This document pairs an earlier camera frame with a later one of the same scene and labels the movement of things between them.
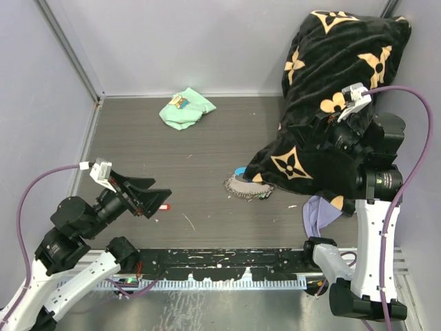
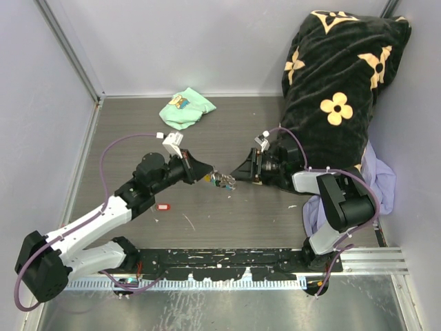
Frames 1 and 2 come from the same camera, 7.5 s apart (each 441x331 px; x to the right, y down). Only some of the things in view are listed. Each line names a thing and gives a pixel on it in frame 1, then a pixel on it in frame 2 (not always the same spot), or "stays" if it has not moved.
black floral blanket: [329, 51] stays
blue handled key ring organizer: [244, 188] -> [219, 179]
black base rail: [221, 264] stays
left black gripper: [148, 200] -> [193, 169]
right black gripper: [329, 124] -> [253, 162]
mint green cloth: [185, 109] stays
